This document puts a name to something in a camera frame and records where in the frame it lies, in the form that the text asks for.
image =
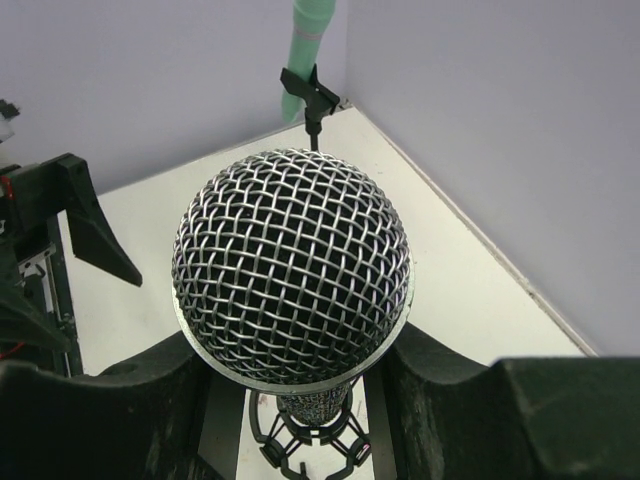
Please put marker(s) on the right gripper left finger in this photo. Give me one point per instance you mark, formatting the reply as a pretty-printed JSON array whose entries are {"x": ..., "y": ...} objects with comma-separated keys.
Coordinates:
[{"x": 135, "y": 420}]

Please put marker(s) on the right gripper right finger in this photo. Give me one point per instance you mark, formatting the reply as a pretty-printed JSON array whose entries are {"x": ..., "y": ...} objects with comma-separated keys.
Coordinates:
[{"x": 439, "y": 415}]

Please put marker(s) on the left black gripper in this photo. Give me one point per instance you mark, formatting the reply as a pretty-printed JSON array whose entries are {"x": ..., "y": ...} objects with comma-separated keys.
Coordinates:
[{"x": 33, "y": 195}]

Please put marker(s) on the black tripod shock-mount stand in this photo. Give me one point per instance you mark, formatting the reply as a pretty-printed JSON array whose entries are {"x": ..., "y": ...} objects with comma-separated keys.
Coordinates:
[{"x": 281, "y": 426}]

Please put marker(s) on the black glitter microphone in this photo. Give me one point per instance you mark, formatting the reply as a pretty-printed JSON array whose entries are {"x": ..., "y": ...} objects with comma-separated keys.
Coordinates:
[{"x": 292, "y": 275}]

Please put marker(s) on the black round-base clip stand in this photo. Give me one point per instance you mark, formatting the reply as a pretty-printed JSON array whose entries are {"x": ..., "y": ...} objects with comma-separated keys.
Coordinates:
[{"x": 312, "y": 97}]

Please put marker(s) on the teal plastic microphone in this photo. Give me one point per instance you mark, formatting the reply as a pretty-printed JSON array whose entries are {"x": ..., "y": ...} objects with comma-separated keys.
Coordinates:
[{"x": 311, "y": 18}]

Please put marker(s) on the black front mounting rail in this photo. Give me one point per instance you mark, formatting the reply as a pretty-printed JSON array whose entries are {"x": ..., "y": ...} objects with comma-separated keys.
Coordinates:
[{"x": 46, "y": 283}]

